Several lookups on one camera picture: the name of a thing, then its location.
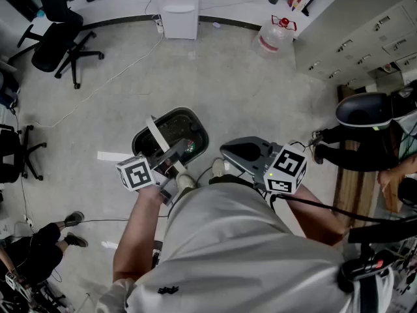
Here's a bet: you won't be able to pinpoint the person's pale shoe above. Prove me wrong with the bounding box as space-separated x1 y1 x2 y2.
177 172 198 190
211 158 227 178

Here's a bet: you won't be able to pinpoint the person's black trousers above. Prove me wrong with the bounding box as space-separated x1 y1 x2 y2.
208 173 258 187

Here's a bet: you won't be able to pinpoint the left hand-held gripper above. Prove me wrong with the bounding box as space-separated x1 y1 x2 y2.
116 140 190 207

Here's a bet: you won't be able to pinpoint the white water dispenser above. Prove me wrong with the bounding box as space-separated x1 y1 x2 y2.
153 0 201 40

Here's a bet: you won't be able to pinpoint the person's left forearm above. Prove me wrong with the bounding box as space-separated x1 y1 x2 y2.
113 184 170 284

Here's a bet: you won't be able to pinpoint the long white floor cable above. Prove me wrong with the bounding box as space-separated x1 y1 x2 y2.
31 27 165 128

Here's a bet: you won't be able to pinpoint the colourful striped packet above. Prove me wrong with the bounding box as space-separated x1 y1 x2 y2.
287 0 311 13

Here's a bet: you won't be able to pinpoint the person's left pale shoe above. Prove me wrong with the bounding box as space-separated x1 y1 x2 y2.
177 172 198 190

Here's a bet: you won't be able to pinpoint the black belt device red light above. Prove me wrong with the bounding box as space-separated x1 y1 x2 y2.
336 248 397 293

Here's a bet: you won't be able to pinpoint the thin black floor cable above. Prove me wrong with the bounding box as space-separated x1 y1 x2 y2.
78 218 170 224

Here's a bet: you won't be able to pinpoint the person's right pale shoe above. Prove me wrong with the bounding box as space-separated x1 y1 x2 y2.
211 158 227 178

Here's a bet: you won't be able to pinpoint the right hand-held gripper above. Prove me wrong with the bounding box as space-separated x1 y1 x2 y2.
220 136 308 195

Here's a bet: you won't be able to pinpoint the person's white shirt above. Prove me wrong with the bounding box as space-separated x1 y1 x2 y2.
96 181 395 313

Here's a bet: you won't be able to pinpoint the white curved counter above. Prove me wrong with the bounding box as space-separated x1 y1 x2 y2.
31 0 359 36

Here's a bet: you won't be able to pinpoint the brown wooden bench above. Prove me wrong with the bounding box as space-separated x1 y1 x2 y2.
331 85 405 238

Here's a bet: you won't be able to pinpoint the grey locker cabinet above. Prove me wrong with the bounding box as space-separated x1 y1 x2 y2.
295 0 417 88

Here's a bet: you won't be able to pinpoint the black waste bin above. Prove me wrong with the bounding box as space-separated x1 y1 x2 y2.
131 106 210 173

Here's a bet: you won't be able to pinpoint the black office chair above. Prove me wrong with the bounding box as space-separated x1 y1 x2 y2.
0 124 48 185
7 0 106 90

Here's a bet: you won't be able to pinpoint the person's right forearm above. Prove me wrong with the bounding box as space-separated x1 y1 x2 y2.
286 184 350 248

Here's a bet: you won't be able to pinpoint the thick black gripper cable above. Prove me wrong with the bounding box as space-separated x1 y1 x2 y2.
268 190 417 225

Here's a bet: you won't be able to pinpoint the clear water jug red cap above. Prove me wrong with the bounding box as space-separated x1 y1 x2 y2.
252 14 298 59

